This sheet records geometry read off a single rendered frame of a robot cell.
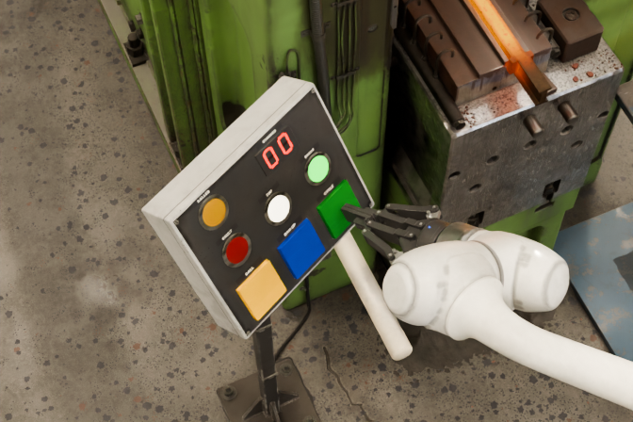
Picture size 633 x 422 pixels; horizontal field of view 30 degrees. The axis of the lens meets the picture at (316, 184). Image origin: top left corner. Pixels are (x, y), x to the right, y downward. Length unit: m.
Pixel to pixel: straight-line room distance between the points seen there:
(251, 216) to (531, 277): 0.48
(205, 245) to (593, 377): 0.64
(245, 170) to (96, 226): 1.39
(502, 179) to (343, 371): 0.76
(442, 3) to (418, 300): 0.87
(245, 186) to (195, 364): 1.19
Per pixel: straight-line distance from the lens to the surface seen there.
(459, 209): 2.50
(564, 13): 2.35
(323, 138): 1.96
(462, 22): 2.29
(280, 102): 1.92
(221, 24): 2.62
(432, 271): 1.59
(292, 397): 2.92
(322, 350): 3.00
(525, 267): 1.70
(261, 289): 1.95
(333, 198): 2.00
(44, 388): 3.04
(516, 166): 2.46
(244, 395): 2.95
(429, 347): 3.01
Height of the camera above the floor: 2.76
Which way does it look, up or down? 59 degrees down
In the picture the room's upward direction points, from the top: 1 degrees counter-clockwise
